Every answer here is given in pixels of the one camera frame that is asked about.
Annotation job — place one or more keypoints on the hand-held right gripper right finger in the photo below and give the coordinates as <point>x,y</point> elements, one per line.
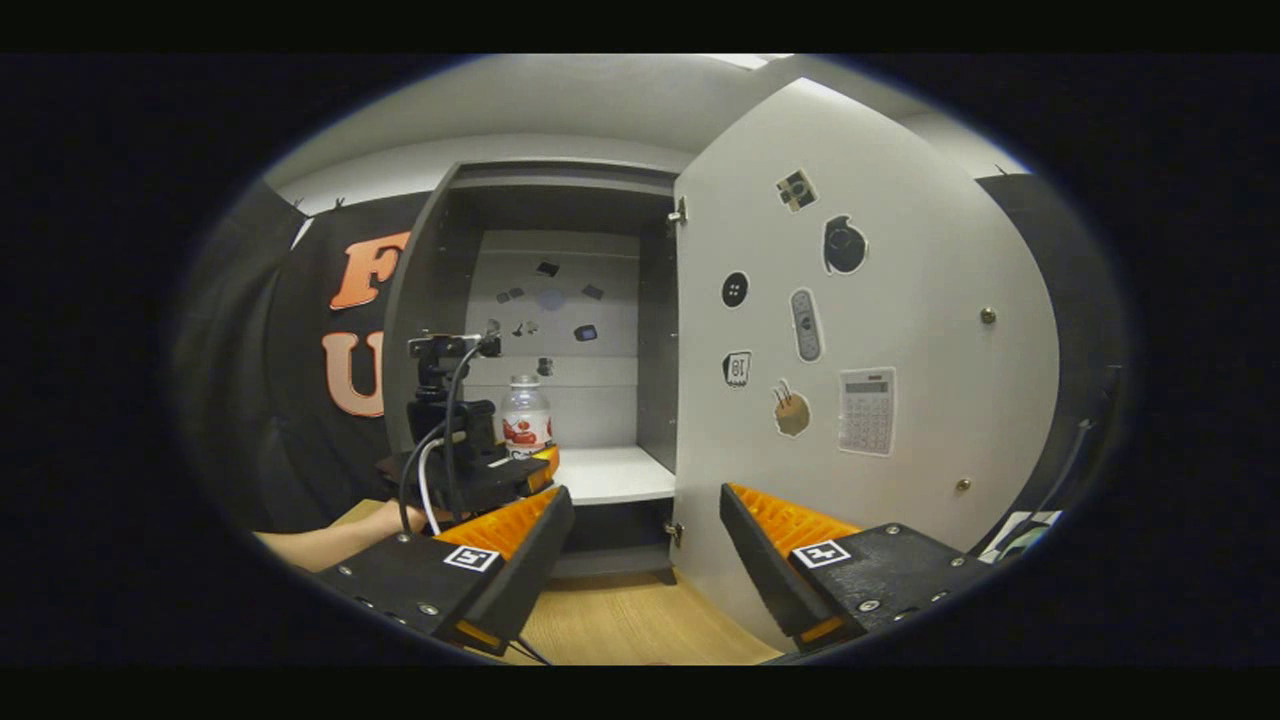
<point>765,575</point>

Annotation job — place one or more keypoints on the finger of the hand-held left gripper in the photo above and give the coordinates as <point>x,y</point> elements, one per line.
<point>547,468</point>

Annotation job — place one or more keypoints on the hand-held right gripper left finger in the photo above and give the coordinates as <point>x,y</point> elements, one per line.
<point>530,570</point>

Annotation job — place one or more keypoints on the clear bottle red label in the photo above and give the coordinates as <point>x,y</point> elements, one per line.
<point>526,410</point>

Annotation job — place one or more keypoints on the grey cabinet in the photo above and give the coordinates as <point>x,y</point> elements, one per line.
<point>658,380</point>

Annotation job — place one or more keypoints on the beige cabinet door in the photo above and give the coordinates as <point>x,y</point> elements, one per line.
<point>930,500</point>

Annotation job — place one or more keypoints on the metal door hinge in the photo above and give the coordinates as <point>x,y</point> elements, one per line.
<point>678,211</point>
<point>675,533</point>

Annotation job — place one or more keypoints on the black backdrop cloth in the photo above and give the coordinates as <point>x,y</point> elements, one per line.
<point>280,440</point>

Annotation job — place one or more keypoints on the ceiling light strip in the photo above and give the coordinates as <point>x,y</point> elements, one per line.
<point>755,60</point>

